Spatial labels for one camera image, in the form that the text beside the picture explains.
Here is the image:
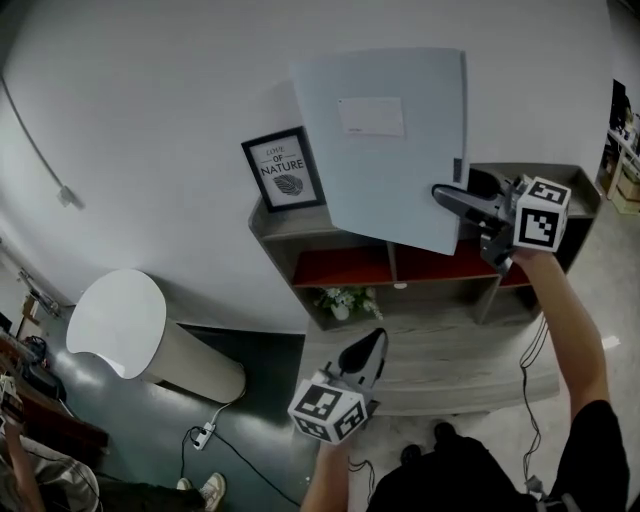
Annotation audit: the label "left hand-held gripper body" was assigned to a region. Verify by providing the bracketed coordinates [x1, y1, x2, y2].
[287, 358, 387, 446]

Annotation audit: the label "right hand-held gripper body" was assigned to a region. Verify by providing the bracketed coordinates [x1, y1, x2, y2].
[462, 173, 573, 278]

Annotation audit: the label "grey wooden shelf unit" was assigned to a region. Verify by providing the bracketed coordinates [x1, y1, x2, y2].
[248, 162, 603, 331]

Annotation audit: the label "pale blue folder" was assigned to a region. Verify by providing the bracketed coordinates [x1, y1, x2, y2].
[288, 47, 471, 257]

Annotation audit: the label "person's left forearm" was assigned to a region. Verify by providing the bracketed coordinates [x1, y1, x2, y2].
[298, 441, 352, 512]

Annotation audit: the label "person's right forearm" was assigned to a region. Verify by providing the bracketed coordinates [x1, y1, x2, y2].
[512, 246, 616, 432]

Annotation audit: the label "grey wood-grain table top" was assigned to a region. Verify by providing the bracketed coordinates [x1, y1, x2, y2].
[292, 309, 561, 417]

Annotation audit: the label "white flower bouquet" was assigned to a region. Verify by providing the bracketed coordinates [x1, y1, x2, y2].
[313, 285, 384, 321]

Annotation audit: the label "cardboard box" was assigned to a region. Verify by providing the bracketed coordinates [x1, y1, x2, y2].
[617, 172, 640, 204]
[612, 192, 640, 217]

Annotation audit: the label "white power strip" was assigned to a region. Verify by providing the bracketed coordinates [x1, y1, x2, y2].
[191, 421, 218, 452]

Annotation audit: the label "person's black trousers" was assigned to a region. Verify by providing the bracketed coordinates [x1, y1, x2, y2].
[366, 433, 542, 512]

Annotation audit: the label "black framed leaf picture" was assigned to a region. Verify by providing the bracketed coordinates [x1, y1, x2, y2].
[240, 125, 328, 214]

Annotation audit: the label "person's black shirt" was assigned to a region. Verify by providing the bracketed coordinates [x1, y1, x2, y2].
[548, 399, 632, 512]

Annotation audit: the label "dark brown table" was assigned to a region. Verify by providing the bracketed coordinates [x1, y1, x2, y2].
[0, 332, 111, 459]

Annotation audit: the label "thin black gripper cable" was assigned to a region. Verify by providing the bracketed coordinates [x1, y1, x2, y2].
[348, 456, 377, 507]
[518, 313, 550, 497]

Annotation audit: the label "long black floor cable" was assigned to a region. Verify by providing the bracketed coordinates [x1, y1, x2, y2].
[180, 424, 302, 507]

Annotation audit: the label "white power cable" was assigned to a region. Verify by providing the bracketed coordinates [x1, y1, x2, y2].
[206, 399, 237, 427]

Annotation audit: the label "white cylindrical pedestal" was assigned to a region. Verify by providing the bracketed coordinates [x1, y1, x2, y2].
[65, 268, 247, 404]

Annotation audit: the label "grey wall conduit box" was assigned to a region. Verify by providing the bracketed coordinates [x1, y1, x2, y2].
[0, 74, 87, 211]

